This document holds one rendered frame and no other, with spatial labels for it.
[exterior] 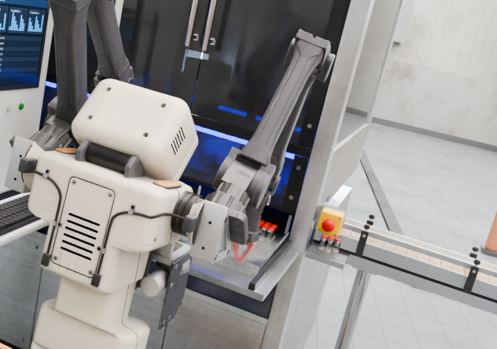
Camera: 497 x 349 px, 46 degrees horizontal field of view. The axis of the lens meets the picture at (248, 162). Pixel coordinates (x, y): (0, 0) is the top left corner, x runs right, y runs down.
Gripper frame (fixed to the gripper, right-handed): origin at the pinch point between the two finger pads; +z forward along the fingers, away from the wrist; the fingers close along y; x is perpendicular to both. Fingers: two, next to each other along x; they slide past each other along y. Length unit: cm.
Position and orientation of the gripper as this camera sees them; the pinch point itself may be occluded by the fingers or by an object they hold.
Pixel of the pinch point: (239, 259)
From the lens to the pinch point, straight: 167.5
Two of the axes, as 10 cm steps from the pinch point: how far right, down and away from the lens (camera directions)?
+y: 2.6, -0.1, 9.7
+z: -2.6, 9.6, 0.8
